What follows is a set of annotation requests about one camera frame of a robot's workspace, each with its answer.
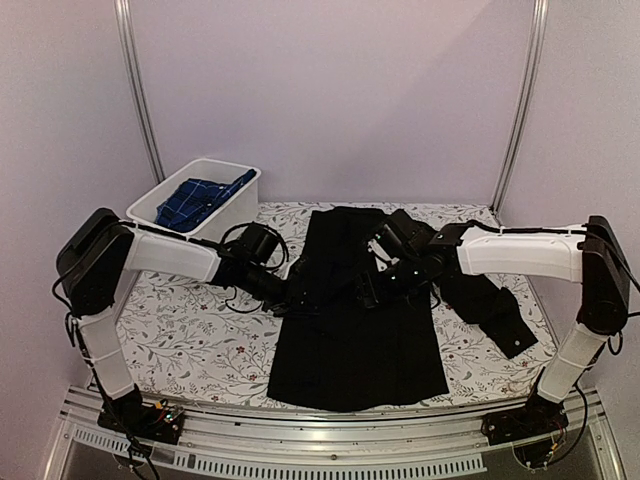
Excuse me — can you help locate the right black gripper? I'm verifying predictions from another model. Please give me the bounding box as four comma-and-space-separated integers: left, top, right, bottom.
355, 254, 426, 308

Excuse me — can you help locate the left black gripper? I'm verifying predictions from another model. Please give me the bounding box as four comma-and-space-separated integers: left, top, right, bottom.
242, 263, 323, 319

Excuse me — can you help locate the black long sleeve shirt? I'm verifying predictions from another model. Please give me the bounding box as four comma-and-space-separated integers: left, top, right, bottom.
266, 205, 540, 414

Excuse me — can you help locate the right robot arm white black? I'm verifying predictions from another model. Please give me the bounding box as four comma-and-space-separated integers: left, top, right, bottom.
357, 210, 638, 436

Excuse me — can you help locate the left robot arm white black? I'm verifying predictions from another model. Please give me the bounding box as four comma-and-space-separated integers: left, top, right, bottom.
51, 208, 317, 434

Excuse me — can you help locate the white plastic bin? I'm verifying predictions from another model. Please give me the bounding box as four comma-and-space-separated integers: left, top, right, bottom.
127, 158, 261, 241

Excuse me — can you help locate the floral patterned tablecloth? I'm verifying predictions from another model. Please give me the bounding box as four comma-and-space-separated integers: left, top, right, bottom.
97, 201, 566, 412

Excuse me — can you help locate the blue plaid shirt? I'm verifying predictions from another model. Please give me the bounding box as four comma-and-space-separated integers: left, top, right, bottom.
154, 169, 257, 233

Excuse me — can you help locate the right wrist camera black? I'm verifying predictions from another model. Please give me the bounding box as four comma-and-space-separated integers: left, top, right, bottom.
368, 209, 430, 260

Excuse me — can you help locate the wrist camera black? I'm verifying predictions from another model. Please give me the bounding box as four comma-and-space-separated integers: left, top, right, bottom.
368, 209, 430, 260
234, 222, 279, 264

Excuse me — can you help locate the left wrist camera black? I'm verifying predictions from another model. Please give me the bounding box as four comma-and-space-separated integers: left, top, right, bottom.
234, 222, 279, 264

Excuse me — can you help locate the aluminium front rail frame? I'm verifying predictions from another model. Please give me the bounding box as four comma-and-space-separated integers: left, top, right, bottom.
43, 387, 631, 479

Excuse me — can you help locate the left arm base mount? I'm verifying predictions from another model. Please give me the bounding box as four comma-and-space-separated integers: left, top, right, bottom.
97, 386, 185, 445

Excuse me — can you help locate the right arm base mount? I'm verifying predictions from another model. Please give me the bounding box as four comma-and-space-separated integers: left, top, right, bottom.
480, 394, 569, 445

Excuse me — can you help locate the right aluminium corner post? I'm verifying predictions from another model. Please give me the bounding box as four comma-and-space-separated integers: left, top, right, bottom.
490, 0, 549, 217

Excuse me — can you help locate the aluminium corner post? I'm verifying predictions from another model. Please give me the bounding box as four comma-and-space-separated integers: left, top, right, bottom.
114, 0, 166, 184
490, 0, 549, 217

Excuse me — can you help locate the left aluminium corner post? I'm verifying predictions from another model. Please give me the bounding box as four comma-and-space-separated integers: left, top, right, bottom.
114, 0, 166, 184

